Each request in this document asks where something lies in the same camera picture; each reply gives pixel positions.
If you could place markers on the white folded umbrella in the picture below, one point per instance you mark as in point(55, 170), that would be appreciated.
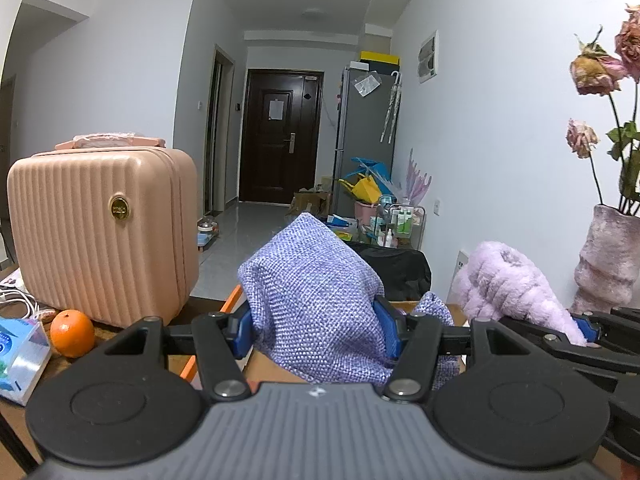
point(391, 107)

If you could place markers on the small brown carton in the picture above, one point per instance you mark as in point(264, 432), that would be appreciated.
point(310, 202)

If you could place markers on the grey fridge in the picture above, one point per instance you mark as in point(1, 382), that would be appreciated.
point(362, 150)

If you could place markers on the bunch of dried roses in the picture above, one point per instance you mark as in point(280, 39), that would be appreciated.
point(597, 70)

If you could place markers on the light blue tissue pack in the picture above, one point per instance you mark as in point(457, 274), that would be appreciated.
point(20, 360)

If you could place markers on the clear plastic bag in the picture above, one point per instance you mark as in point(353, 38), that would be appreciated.
point(366, 86)

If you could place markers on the white flat board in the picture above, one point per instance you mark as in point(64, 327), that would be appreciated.
point(462, 265)

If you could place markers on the black duffel bag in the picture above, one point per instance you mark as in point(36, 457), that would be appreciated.
point(400, 270)

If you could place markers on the lavender fluffy headband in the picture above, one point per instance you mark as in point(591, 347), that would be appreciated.
point(505, 280)

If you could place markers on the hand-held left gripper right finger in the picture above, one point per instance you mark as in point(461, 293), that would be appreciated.
point(387, 330)

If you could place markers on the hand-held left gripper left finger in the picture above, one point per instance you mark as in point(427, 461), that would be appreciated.
point(242, 335)

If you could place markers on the pink ribbed suitcase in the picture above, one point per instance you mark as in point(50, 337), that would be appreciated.
point(100, 240)

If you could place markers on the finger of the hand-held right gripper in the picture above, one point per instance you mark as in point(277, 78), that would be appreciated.
point(590, 327)
point(575, 352)

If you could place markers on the red cardboard box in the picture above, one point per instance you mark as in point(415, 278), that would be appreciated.
point(260, 370)

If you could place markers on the orange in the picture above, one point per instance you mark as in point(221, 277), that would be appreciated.
point(72, 334)

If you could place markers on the round ceiling light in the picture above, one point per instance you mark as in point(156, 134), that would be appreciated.
point(313, 11)

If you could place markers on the white door notice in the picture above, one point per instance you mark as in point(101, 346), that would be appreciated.
point(276, 110)

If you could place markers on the pet feeder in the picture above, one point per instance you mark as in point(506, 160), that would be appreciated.
point(206, 232)

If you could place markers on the blue and yellow toy pile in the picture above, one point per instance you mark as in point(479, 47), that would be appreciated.
point(367, 182)

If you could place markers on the yellow box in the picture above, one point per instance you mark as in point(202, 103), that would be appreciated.
point(381, 58)

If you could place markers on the purple coral decoration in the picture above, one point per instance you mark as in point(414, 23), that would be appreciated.
point(417, 180)

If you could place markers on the mauve textured vase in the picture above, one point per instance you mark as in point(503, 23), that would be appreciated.
point(607, 260)

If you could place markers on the white wall panel box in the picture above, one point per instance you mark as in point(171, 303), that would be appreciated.
point(428, 57)

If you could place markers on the dark brown door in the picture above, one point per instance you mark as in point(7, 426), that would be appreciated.
point(280, 150)

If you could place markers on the pink bucket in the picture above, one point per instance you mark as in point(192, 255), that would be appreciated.
point(367, 212)

